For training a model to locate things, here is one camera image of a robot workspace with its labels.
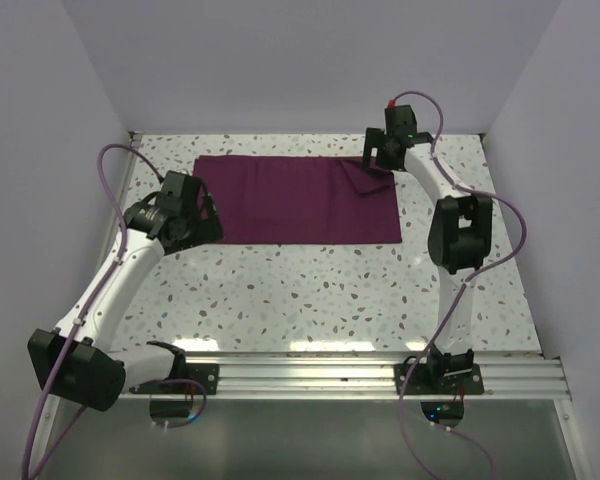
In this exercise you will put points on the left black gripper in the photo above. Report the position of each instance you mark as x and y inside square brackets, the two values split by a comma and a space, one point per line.
[208, 228]

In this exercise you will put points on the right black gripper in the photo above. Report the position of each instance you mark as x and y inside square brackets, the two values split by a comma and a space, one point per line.
[375, 137]

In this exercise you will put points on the purple cloth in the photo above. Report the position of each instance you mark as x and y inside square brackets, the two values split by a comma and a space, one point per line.
[266, 200]

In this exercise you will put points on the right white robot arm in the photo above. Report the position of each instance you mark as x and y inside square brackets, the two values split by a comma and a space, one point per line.
[458, 242]

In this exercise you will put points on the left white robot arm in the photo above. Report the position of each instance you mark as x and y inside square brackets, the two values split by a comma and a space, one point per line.
[74, 360]

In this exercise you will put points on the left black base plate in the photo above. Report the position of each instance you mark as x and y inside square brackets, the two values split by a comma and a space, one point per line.
[206, 374]

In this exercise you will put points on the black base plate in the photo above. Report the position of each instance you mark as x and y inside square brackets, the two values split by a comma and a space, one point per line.
[206, 374]
[439, 374]

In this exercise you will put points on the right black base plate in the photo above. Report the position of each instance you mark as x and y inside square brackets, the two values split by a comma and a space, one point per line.
[439, 374]

